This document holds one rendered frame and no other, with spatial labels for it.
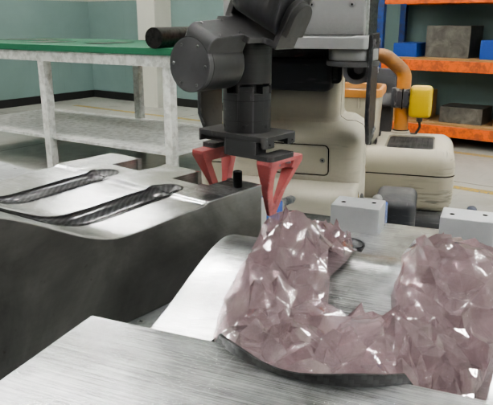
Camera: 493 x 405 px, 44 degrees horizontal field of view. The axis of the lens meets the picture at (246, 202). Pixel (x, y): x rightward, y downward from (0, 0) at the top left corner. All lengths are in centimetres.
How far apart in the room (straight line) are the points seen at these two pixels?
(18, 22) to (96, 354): 808
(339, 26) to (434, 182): 44
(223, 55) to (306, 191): 40
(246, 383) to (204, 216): 35
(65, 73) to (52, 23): 66
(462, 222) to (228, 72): 28
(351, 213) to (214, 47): 22
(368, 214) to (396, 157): 64
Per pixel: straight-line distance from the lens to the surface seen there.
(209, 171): 75
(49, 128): 457
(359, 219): 63
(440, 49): 564
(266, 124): 71
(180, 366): 29
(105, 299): 54
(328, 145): 99
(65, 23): 877
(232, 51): 66
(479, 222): 61
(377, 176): 126
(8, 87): 826
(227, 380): 28
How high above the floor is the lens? 106
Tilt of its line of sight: 17 degrees down
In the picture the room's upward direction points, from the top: straight up
